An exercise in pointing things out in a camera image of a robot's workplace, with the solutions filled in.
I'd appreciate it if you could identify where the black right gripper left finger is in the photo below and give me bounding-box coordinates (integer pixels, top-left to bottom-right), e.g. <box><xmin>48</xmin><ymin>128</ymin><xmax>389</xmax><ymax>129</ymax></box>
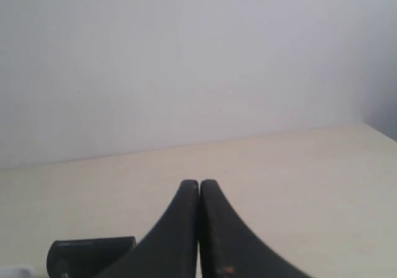
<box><xmin>97</xmin><ymin>180</ymin><xmax>199</xmax><ymax>278</ymax></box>

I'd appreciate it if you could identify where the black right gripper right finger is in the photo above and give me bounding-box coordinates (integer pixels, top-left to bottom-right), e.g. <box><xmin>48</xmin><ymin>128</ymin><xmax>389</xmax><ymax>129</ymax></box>
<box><xmin>199</xmin><ymin>179</ymin><xmax>308</xmax><ymax>277</ymax></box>

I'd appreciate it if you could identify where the black handheld barcode scanner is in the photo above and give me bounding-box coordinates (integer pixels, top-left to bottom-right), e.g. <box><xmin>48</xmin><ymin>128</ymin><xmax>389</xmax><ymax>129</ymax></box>
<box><xmin>47</xmin><ymin>236</ymin><xmax>136</xmax><ymax>278</ymax></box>

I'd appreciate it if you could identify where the white plastic tray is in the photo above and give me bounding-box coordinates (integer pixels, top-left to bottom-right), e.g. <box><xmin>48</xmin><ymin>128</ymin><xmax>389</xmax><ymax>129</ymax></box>
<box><xmin>0</xmin><ymin>266</ymin><xmax>36</xmax><ymax>278</ymax></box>

